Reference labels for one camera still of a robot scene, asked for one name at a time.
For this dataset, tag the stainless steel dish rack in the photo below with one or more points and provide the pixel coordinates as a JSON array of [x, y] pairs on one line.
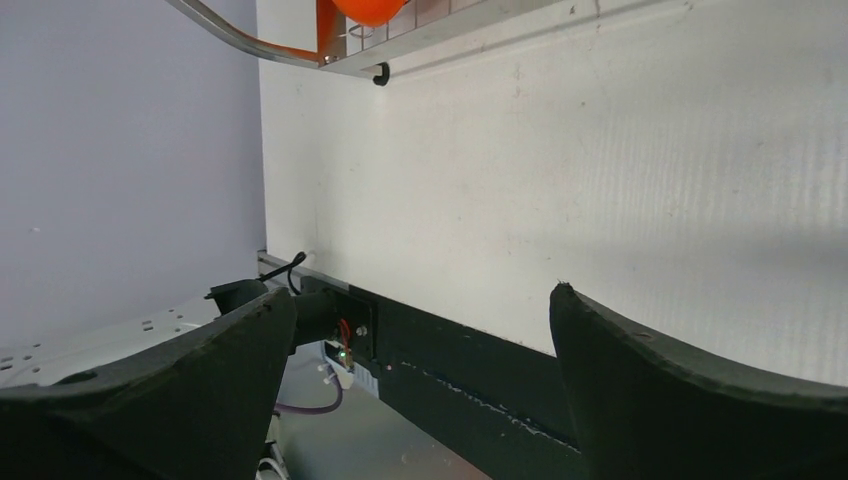
[[349, 47]]

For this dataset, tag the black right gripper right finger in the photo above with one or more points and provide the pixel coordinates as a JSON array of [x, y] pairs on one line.
[[645, 405]]

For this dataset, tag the orange plastic bowl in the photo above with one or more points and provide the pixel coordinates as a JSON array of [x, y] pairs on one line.
[[370, 13]]

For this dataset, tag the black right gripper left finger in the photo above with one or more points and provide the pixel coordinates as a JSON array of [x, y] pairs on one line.
[[193, 419]]

